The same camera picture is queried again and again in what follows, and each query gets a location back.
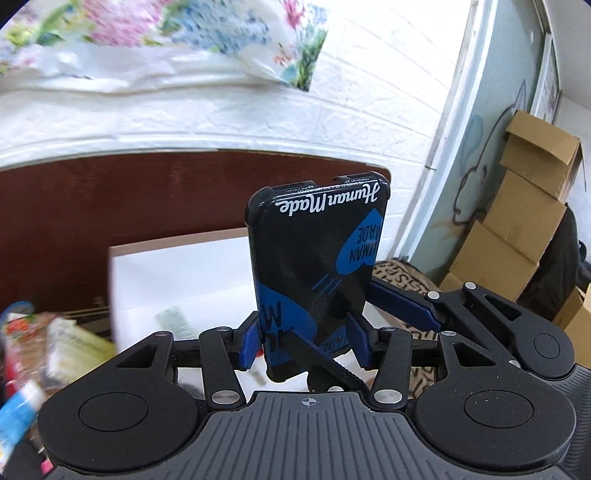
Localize brown cardboard box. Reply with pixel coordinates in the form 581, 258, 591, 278
438, 220, 542, 306
499, 110, 588, 205
551, 284, 591, 334
475, 168, 570, 274

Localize white cardboard box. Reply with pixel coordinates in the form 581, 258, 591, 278
107, 227, 265, 356

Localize light blue packet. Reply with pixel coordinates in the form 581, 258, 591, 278
0, 379, 48, 468

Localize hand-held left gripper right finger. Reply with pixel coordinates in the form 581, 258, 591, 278
346, 313, 499, 404

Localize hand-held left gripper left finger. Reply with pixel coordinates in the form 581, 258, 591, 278
115, 312, 264, 409

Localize yellow printed packet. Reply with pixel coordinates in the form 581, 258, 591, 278
45, 318, 117, 384

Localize pale green paper slip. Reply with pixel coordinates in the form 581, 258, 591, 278
154, 306, 195, 341

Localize dark brown wooden board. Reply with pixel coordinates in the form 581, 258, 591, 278
0, 147, 393, 317

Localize floral printed cloth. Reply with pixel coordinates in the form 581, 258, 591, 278
0, 0, 331, 93

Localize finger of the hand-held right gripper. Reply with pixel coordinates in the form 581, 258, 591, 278
368, 276, 526, 366
281, 332, 373, 401

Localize clear orange snack packet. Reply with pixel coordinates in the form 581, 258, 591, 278
0, 301, 58, 370

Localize black and blue phone case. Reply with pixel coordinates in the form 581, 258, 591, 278
245, 171, 392, 384

